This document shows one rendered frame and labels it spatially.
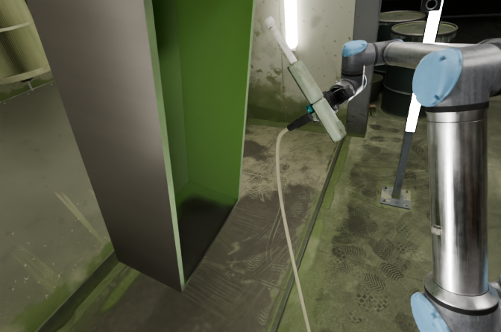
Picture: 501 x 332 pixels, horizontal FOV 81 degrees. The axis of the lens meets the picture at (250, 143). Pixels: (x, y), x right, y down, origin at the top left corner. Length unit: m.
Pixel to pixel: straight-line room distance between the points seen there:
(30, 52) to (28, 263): 1.11
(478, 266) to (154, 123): 0.83
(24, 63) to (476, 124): 1.86
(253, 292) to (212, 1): 1.51
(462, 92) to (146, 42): 0.66
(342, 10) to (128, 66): 2.21
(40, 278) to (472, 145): 2.01
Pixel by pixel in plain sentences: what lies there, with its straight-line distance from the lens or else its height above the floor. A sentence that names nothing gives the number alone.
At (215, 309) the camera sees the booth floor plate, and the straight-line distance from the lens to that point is 1.87.
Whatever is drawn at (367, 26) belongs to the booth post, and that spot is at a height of 1.07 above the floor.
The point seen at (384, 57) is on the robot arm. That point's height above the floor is 1.27.
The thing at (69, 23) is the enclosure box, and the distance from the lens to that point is 0.84.
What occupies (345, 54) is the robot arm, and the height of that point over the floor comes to 1.29.
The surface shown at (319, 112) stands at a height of 1.18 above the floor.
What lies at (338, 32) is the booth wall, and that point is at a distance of 2.78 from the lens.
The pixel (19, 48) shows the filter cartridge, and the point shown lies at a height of 1.40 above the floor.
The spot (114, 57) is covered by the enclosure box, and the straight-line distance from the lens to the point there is 0.77.
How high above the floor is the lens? 1.65
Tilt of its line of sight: 32 degrees down
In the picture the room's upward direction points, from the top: 8 degrees counter-clockwise
